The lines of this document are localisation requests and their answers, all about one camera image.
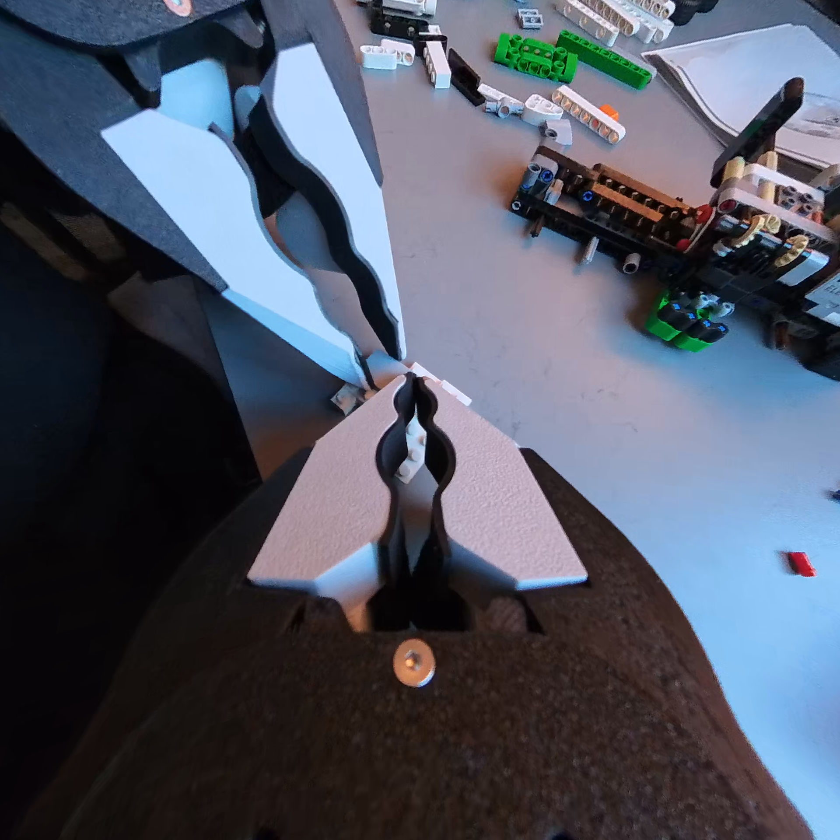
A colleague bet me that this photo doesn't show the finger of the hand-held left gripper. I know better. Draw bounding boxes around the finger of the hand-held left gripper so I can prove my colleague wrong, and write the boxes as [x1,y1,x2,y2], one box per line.
[100,58,378,395]
[248,45,406,362]

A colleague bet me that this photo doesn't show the dark lego vehicle build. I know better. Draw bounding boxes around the dark lego vehicle build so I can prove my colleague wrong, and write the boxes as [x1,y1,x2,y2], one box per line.
[511,77,840,382]

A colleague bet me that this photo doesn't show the long white lego beam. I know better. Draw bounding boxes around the long white lego beam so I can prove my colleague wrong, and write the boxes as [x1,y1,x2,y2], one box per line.
[551,85,626,143]

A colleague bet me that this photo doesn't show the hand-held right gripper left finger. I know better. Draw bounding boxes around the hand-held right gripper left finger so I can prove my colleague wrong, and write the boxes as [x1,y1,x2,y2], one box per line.
[246,373,421,634]

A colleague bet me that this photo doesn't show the lego instruction booklet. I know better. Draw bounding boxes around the lego instruction booklet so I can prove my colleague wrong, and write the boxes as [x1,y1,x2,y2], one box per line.
[642,23,840,168]

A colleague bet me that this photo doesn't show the white lego plate assembly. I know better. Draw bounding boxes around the white lego plate assembly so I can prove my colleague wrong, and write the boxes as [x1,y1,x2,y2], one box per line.
[330,351,473,487]

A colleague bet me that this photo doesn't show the short white lego connector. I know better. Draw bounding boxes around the short white lego connector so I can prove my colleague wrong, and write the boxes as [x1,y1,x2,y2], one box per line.
[360,39,416,70]

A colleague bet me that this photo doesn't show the grey lego axle connector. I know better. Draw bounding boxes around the grey lego axle connector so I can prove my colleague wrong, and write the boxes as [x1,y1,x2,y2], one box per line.
[478,83,526,119]

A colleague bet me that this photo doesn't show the green lego frame piece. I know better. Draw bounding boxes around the green lego frame piece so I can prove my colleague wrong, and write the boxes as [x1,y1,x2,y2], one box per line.
[493,31,578,84]

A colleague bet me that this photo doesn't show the row of white lego beams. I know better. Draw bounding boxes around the row of white lego beams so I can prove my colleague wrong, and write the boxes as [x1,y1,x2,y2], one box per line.
[556,0,677,46]

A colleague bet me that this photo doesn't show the black lego beam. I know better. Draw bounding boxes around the black lego beam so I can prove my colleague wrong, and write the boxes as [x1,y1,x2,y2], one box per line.
[369,3,450,50]

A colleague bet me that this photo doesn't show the white lego brick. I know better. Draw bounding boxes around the white lego brick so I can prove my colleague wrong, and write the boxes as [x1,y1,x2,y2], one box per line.
[423,41,454,89]

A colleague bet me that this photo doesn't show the black lego panel piece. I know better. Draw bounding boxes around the black lego panel piece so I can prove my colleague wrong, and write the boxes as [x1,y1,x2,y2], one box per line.
[446,48,487,106]

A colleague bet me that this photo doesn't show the white curved lego connector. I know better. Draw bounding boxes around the white curved lego connector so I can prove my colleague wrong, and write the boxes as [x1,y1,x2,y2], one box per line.
[521,94,564,127]

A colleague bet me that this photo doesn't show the long green lego beam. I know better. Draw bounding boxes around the long green lego beam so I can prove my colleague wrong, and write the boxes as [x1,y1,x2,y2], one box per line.
[556,29,657,89]

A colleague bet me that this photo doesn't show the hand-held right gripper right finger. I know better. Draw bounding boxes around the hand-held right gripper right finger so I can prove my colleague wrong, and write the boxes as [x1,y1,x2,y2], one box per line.
[410,374,589,592]

